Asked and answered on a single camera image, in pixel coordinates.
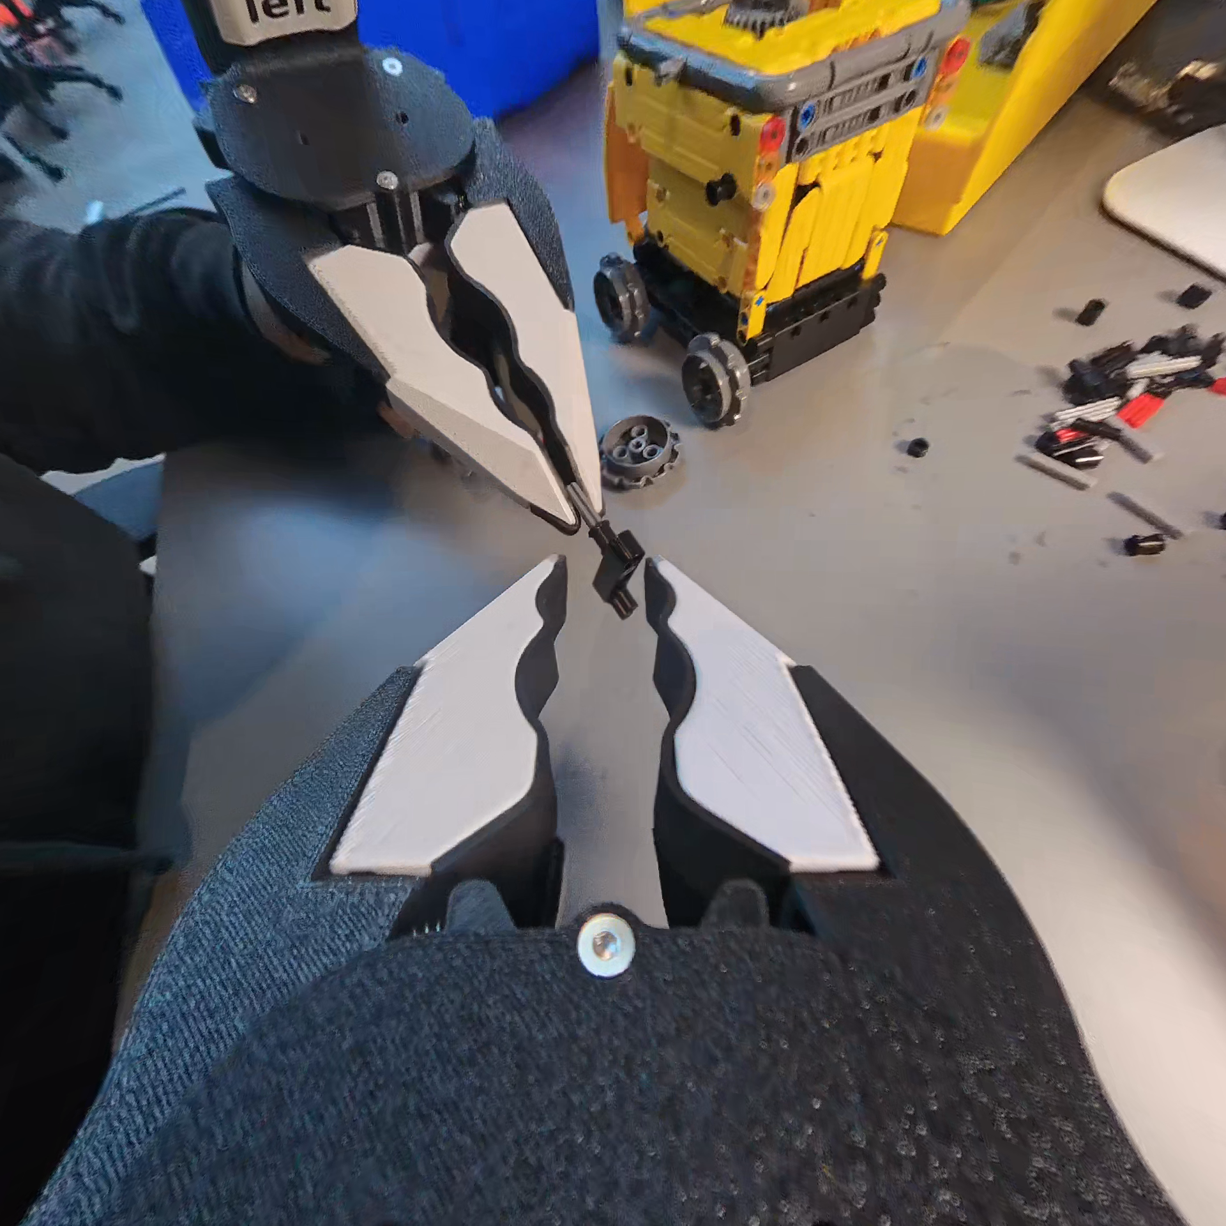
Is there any yellow toy brick vehicle model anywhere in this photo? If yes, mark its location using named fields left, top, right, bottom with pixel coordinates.
left=593, top=0, right=974, bottom=431

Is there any grey desk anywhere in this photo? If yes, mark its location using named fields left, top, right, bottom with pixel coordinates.
left=115, top=77, right=1226, bottom=1226

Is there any pile of black brick parts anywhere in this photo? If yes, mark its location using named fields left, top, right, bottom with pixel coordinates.
left=1015, top=326, right=1226, bottom=473

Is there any white book stand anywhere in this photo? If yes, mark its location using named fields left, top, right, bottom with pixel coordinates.
left=1102, top=126, right=1226, bottom=282

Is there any person in black hoodie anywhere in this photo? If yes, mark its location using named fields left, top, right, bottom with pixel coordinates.
left=0, top=451, right=196, bottom=1200

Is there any thin black holed brick beam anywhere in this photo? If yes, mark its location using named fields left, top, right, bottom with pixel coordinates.
left=570, top=480, right=651, bottom=621

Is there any grey toothed brick wheel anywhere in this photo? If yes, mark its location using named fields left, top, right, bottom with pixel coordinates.
left=600, top=414, right=685, bottom=492

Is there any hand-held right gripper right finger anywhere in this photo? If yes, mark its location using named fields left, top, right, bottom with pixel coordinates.
left=643, top=559, right=882, bottom=932

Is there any blue storage bin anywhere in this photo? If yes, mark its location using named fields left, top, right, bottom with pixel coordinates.
left=144, top=0, right=602, bottom=121

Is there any yellow storage bin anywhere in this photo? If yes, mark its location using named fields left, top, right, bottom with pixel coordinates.
left=891, top=0, right=1162, bottom=238

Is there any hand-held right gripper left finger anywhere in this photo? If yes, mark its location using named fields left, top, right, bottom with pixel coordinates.
left=329, top=559, right=568, bottom=932

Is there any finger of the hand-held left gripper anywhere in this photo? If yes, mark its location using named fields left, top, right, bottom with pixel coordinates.
left=306, top=241, right=583, bottom=533
left=444, top=202, right=606, bottom=523

